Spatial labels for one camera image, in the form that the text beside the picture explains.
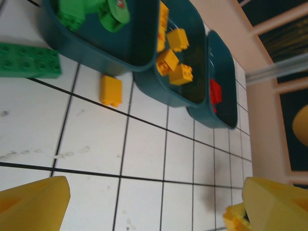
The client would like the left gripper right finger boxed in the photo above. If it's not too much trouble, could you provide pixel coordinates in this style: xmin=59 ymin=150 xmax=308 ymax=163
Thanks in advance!
xmin=242 ymin=177 xmax=308 ymax=231

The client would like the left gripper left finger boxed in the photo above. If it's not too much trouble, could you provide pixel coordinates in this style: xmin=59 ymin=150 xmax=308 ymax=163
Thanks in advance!
xmin=0 ymin=175 xmax=71 ymax=231

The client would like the small yellow lego brick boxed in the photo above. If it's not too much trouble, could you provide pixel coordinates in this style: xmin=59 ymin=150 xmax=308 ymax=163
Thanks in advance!
xmin=100 ymin=75 xmax=123 ymax=107
xmin=223 ymin=203 xmax=252 ymax=231
xmin=158 ymin=1 xmax=169 ymax=33
xmin=155 ymin=49 xmax=180 ymax=77
xmin=166 ymin=28 xmax=190 ymax=53
xmin=168 ymin=64 xmax=193 ymax=86

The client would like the teal plastic container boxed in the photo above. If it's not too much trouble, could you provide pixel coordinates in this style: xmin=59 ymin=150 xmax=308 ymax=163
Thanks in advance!
xmin=186 ymin=30 xmax=239 ymax=130
xmin=42 ymin=0 xmax=161 ymax=77
xmin=133 ymin=0 xmax=209 ymax=108

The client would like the small red lego brick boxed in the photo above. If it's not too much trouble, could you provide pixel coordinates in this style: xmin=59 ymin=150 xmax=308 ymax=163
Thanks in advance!
xmin=208 ymin=78 xmax=222 ymax=113

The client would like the small green lego brick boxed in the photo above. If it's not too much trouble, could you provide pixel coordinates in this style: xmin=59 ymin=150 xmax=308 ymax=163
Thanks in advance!
xmin=57 ymin=0 xmax=87 ymax=32
xmin=98 ymin=7 xmax=122 ymax=33

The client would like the green lego flower piece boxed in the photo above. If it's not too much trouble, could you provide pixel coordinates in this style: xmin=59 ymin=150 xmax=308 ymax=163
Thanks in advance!
xmin=105 ymin=0 xmax=131 ymax=25

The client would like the long green lego brick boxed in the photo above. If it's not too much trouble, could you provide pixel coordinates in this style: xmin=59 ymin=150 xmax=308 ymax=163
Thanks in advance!
xmin=0 ymin=42 xmax=63 ymax=79

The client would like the aluminium corner post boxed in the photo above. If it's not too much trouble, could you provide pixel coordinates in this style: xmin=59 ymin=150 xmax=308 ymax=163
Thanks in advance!
xmin=245 ymin=54 xmax=308 ymax=85

